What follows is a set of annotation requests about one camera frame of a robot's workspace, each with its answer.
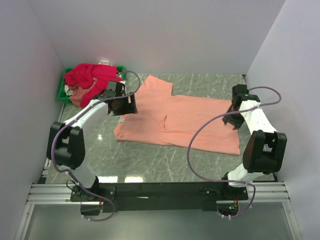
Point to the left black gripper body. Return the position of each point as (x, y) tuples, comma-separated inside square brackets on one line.
[(124, 107)]

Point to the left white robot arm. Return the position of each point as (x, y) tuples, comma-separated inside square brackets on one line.
[(66, 143)]

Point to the green plastic bin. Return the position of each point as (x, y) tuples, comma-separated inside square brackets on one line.
[(62, 96)]

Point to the salmon pink t shirt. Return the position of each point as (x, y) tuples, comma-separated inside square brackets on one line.
[(167, 119)]

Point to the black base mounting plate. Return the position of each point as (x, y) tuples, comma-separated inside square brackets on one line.
[(143, 196)]

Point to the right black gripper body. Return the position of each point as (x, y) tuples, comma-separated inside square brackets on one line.
[(235, 119)]

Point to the white garment in bin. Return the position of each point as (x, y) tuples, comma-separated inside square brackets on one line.
[(68, 91)]

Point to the magenta red t shirt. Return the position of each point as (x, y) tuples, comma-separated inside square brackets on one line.
[(86, 74)]

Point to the dusty pink garment in bin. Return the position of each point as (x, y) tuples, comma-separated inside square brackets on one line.
[(78, 98)]

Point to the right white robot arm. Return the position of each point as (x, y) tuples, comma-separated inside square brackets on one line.
[(266, 146)]

